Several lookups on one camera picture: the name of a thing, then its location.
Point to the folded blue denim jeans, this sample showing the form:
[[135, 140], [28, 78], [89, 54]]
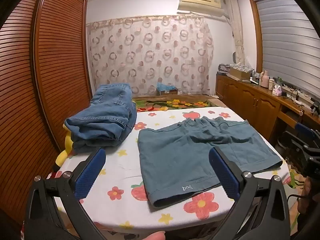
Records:
[[100, 143], [107, 110]]

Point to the pink tissue box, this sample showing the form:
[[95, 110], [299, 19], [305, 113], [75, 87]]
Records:
[[276, 91]]

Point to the person's right hand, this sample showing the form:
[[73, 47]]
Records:
[[304, 190]]

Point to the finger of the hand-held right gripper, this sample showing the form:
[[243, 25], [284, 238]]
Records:
[[295, 142], [303, 129]]

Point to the teal shorts pants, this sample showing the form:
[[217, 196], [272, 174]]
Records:
[[180, 155]]

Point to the beige tied drape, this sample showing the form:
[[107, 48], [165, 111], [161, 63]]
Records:
[[236, 25]]

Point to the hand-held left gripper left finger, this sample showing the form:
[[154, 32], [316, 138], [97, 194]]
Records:
[[91, 175]]

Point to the cardboard tray of small bottles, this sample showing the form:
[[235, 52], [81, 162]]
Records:
[[240, 71]]

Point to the white power strip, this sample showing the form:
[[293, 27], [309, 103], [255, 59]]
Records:
[[292, 90]]

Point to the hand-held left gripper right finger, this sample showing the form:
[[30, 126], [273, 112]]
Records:
[[222, 172]]

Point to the white strawberry flower print sheet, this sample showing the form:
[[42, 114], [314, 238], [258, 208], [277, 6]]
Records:
[[130, 170]]

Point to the circle patterned sheer curtain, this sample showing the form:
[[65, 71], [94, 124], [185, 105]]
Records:
[[150, 55]]

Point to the person's left hand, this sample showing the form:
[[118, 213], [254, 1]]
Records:
[[152, 236]]

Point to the cardboard box with blue cloth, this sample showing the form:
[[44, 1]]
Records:
[[166, 88]]

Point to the wooden side cabinet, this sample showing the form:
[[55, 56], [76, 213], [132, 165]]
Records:
[[250, 100]]

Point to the yellow cloth under jeans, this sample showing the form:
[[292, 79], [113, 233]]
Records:
[[65, 145]]

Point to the window with grey blind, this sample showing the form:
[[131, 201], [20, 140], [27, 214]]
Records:
[[282, 42]]

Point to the wooden louvered wardrobe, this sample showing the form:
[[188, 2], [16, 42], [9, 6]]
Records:
[[37, 80]]

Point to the pink thermos jug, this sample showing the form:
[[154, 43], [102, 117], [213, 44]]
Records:
[[264, 78]]

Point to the wall air conditioner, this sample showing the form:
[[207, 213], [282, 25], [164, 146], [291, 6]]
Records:
[[200, 3]]

